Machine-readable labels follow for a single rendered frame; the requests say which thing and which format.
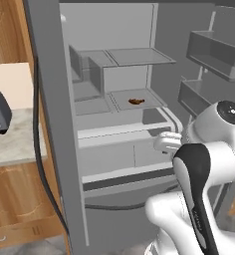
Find wooden wall cupboard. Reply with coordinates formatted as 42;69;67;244
0;0;35;65

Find grey fridge door bin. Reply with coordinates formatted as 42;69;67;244
177;79;235;118
185;30;235;83

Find grey fridge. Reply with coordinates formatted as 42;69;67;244
22;0;217;255

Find wooden base cupboard door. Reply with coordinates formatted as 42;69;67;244
0;162;63;230

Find black curved strip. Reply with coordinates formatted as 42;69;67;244
32;56;71;237

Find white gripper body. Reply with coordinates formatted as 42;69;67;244
153;130;183;154

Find brown chicken drumstick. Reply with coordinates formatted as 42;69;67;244
127;98;146;106

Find grey fridge shelf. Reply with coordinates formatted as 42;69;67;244
105;47;177;68
109;88;169;112

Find grey fridge inner box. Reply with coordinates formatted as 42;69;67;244
69;44;118;102

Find wooden drawer front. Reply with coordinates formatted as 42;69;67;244
0;215;68;251

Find grey fridge door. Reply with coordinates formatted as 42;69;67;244
151;0;235;222

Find grey fridge crisper drawer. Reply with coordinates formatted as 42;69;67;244
77;127;175;178

